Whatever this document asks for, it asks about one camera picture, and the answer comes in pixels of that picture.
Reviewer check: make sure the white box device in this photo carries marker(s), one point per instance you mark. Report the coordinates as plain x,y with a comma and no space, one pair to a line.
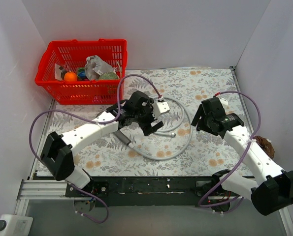
14,225

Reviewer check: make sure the crumpled grey paper bag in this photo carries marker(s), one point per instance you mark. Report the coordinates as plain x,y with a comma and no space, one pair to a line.
95,67

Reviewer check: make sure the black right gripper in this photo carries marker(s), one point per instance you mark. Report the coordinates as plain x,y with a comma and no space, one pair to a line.
203,118

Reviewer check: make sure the orange fruit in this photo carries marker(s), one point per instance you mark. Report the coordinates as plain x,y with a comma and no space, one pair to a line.
70,77

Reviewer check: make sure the green round fruit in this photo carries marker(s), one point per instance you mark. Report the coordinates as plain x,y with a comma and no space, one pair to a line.
108,76

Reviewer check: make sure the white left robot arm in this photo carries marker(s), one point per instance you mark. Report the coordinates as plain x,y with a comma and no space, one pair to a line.
59,149

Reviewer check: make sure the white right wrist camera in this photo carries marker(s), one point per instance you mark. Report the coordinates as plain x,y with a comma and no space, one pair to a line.
223,101

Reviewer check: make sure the red plastic basket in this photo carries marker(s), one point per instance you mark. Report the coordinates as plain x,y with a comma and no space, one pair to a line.
61,57

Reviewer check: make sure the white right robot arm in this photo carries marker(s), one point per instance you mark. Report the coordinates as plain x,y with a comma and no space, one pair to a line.
257,159

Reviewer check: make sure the grey shower head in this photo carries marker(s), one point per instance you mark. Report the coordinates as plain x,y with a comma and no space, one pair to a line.
124,139

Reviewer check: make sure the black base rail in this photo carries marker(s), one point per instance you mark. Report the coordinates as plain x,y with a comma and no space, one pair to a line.
200,192

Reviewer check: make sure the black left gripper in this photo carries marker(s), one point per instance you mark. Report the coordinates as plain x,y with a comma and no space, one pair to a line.
147,122

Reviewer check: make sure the floral table mat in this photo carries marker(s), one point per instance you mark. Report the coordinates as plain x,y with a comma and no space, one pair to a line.
189,153

